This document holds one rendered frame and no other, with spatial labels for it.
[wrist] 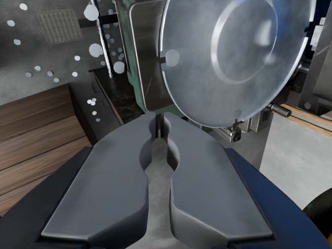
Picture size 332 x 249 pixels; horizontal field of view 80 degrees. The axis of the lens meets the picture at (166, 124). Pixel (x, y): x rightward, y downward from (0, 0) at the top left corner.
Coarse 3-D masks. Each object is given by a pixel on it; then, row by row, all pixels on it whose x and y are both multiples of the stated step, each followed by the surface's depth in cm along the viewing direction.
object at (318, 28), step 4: (324, 20) 30; (320, 24) 30; (316, 28) 30; (320, 28) 30; (316, 32) 30; (320, 32) 30; (312, 36) 31; (316, 36) 31; (312, 40) 31; (316, 40) 31; (312, 44) 32; (316, 44) 31; (312, 48) 32
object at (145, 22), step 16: (160, 0) 23; (128, 16) 23; (144, 16) 23; (160, 16) 24; (144, 32) 24; (160, 32) 25; (144, 48) 25; (144, 64) 26; (160, 64) 27; (144, 80) 27; (160, 80) 28; (144, 96) 28; (160, 96) 29
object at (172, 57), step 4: (168, 52) 26; (172, 52) 26; (176, 52) 26; (168, 56) 26; (172, 56) 26; (176, 56) 27; (168, 60) 26; (172, 60) 27; (176, 60) 27; (168, 64) 27; (172, 64) 27
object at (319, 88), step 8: (328, 56) 22; (328, 64) 23; (320, 72) 24; (328, 72) 23; (320, 80) 24; (328, 80) 23; (320, 88) 24; (328, 88) 23; (320, 96) 25; (328, 96) 24; (320, 104) 28; (328, 104) 27
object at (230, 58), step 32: (192, 0) 24; (224, 0) 26; (256, 0) 28; (288, 0) 31; (192, 32) 26; (224, 32) 28; (256, 32) 30; (288, 32) 34; (192, 64) 28; (224, 64) 30; (256, 64) 33; (288, 64) 37; (192, 96) 31; (224, 96) 34; (256, 96) 38
